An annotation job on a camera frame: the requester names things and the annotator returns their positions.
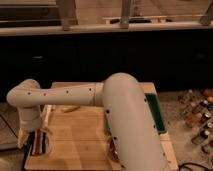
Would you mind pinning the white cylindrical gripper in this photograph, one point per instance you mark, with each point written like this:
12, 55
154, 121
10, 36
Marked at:
31, 125

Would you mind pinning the green tray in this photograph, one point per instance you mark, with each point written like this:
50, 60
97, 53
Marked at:
154, 106

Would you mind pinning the dark red bowl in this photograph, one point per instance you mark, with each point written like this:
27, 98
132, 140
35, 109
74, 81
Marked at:
111, 150

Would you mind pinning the wooden rail frame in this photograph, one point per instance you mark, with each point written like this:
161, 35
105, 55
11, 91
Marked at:
43, 17

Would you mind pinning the small bottles group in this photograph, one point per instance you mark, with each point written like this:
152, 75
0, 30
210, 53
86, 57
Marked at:
194, 116

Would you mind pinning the wooden board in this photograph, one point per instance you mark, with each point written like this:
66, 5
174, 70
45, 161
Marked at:
79, 142

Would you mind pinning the white marker pen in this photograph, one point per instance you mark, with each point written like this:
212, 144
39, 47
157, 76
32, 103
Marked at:
47, 115

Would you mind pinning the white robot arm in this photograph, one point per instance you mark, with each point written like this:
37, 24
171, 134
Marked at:
126, 108

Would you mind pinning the white paper cup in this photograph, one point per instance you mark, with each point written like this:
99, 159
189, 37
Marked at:
26, 138

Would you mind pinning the striped eraser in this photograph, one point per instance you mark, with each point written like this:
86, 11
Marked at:
39, 144

